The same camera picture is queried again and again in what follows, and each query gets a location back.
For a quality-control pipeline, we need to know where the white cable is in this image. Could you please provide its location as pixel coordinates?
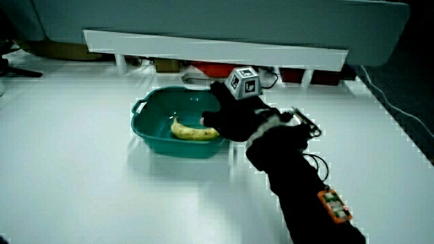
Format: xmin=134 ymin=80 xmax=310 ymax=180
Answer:
xmin=359 ymin=66 xmax=434 ymax=138

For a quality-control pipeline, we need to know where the dark red box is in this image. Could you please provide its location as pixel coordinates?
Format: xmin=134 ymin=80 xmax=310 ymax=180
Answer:
xmin=311 ymin=69 xmax=343 ymax=86
xmin=279 ymin=67 xmax=303 ymax=84

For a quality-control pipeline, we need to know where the orange sensor module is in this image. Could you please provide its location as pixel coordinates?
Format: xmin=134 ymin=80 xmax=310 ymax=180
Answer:
xmin=317 ymin=188 xmax=353 ymax=224

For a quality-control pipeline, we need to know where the wrist circuit board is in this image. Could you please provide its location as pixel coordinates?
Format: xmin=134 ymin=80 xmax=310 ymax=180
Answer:
xmin=290 ymin=107 xmax=322 ymax=138

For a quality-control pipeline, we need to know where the person's right forearm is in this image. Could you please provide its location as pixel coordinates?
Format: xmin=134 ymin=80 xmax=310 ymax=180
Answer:
xmin=245 ymin=113 xmax=367 ymax=244

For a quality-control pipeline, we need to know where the black tripod stand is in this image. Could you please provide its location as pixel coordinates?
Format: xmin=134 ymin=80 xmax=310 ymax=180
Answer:
xmin=0 ymin=37 xmax=43 ymax=79

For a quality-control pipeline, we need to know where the brown cardboard box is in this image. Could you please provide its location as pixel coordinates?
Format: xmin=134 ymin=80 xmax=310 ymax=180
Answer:
xmin=25 ymin=39 xmax=102 ymax=62

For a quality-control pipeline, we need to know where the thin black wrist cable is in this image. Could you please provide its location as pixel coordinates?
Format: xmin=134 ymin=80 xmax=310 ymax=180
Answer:
xmin=303 ymin=152 xmax=330 ymax=182

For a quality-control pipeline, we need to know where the teal plastic tub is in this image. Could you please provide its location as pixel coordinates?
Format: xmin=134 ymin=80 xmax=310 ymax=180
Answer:
xmin=130 ymin=85 xmax=231 ymax=159

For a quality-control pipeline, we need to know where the person's right hand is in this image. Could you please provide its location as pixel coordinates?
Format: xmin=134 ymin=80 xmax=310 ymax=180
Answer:
xmin=200 ymin=66 xmax=289 ymax=142

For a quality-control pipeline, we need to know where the yellow banana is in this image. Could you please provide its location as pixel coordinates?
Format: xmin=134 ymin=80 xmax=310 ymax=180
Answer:
xmin=170 ymin=117 xmax=221 ymax=142

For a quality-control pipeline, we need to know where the small brown box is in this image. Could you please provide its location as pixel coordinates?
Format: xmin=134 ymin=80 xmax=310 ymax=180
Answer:
xmin=155 ymin=59 xmax=181 ymax=74

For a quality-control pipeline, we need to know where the large grey panel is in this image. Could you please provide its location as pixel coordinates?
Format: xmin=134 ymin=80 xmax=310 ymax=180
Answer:
xmin=32 ymin=0 xmax=411 ymax=67

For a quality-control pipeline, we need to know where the white shelf board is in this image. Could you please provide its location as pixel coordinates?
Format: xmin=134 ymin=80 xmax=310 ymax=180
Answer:
xmin=83 ymin=28 xmax=349 ymax=88

